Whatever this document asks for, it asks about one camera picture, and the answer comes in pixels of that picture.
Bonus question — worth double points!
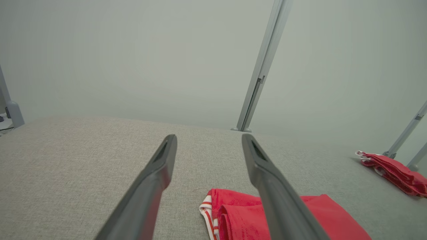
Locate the white power strip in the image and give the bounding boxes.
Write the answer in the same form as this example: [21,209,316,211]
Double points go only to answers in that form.
[0,113,14,131]

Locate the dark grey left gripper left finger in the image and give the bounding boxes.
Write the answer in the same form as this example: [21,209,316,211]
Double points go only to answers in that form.
[95,134,178,240]

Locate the grey partition post two feet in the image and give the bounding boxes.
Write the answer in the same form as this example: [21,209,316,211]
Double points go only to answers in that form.
[231,0,294,133]

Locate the red white basketball jersey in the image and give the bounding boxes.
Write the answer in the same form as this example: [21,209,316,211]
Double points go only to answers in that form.
[199,188,373,240]

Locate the grey slanted partition leg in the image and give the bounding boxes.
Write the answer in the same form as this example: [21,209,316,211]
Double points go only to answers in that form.
[0,64,25,129]

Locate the grey slanted partition post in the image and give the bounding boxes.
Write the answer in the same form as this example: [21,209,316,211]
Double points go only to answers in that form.
[407,142,427,171]
[383,100,427,159]

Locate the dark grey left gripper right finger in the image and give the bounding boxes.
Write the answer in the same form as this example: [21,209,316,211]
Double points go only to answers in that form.
[242,133,331,240]

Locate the red shorts white waistband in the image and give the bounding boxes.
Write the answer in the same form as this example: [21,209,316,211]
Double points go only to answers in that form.
[355,150,427,198]

